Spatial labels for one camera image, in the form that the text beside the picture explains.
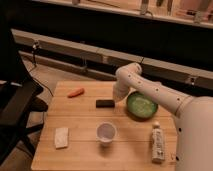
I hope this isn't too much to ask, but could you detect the white labelled bottle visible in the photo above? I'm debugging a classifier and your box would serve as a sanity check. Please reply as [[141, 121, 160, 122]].
[[152, 121, 165, 163]]

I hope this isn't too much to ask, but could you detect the clear plastic cup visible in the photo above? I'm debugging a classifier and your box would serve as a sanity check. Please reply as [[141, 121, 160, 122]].
[[96, 122, 116, 147]]

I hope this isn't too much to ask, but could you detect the green bowl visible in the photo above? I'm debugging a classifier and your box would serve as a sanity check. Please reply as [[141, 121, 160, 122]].
[[126, 91, 158, 119]]

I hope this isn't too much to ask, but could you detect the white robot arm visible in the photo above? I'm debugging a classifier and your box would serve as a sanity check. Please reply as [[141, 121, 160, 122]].
[[113, 63, 213, 171]]

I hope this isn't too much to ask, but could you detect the black eraser block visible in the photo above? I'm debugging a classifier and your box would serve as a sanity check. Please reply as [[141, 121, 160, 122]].
[[96, 99, 115, 108]]

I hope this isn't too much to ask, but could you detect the black office chair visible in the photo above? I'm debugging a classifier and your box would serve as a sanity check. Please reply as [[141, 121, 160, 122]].
[[0, 19, 48, 166]]

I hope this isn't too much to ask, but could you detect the orange carrot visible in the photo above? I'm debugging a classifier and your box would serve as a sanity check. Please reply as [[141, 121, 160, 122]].
[[67, 88, 85, 98]]

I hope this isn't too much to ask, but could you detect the black cable on floor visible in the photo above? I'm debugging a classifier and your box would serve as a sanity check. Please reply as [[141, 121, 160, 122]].
[[20, 39, 54, 98]]

